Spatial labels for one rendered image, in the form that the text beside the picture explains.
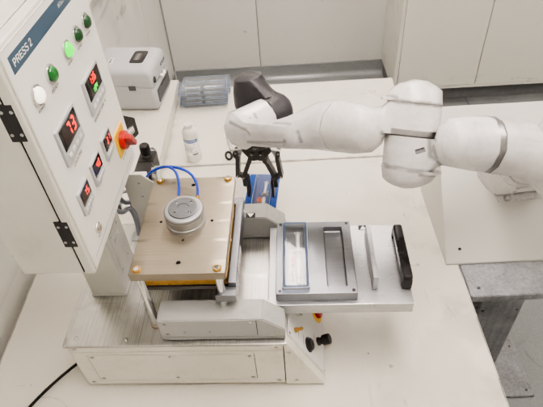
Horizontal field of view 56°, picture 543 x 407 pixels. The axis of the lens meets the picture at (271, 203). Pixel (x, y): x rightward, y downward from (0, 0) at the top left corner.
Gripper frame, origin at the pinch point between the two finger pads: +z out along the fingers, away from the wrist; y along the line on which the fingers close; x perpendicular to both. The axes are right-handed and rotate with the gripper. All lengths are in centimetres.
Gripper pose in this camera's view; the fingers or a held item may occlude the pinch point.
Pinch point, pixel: (261, 186)
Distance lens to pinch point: 156.8
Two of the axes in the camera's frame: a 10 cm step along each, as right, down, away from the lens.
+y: 9.9, 0.3, -1.3
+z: 0.7, 7.2, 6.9
